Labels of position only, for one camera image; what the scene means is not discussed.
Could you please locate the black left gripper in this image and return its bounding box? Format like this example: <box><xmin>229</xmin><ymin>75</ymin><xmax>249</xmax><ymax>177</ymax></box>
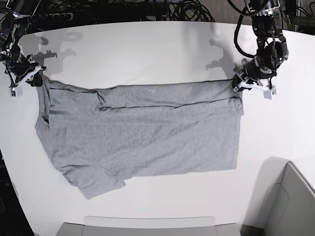
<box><xmin>235</xmin><ymin>58</ymin><xmax>272</xmax><ymax>85</ymax></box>

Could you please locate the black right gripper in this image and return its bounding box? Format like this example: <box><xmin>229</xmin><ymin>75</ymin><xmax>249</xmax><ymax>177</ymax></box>
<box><xmin>6</xmin><ymin>60</ymin><xmax>43</xmax><ymax>87</ymax></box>

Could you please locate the grey T-shirt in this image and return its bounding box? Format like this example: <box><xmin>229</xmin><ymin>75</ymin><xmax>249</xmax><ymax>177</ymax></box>
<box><xmin>35</xmin><ymin>78</ymin><xmax>244</xmax><ymax>199</ymax></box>

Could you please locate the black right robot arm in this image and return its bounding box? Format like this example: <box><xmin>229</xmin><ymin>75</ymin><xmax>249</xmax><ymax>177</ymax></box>
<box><xmin>0</xmin><ymin>0</ymin><xmax>216</xmax><ymax>96</ymax></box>

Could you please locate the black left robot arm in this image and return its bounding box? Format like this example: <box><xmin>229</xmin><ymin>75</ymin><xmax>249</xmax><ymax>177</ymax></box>
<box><xmin>228</xmin><ymin>0</ymin><xmax>289</xmax><ymax>91</ymax></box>

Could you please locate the black power strip behind table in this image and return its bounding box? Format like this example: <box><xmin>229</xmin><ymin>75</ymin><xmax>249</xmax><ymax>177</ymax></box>
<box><xmin>38</xmin><ymin>12</ymin><xmax>74</xmax><ymax>23</ymax></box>

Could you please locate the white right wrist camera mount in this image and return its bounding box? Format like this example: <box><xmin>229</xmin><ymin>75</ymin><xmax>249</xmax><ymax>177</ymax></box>
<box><xmin>9</xmin><ymin>65</ymin><xmax>46</xmax><ymax>97</ymax></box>

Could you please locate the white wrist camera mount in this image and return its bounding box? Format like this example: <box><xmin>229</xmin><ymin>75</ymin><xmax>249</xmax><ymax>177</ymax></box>
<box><xmin>9</xmin><ymin>65</ymin><xmax>46</xmax><ymax>97</ymax></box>
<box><xmin>239</xmin><ymin>80</ymin><xmax>277</xmax><ymax>100</ymax></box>

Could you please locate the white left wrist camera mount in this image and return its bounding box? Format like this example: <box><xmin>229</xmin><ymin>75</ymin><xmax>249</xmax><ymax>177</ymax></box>
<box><xmin>239</xmin><ymin>80</ymin><xmax>277</xmax><ymax>100</ymax></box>

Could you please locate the black cable bundle behind table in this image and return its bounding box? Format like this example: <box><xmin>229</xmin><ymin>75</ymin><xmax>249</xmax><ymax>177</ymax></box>
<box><xmin>169</xmin><ymin>0</ymin><xmax>216</xmax><ymax>23</ymax></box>

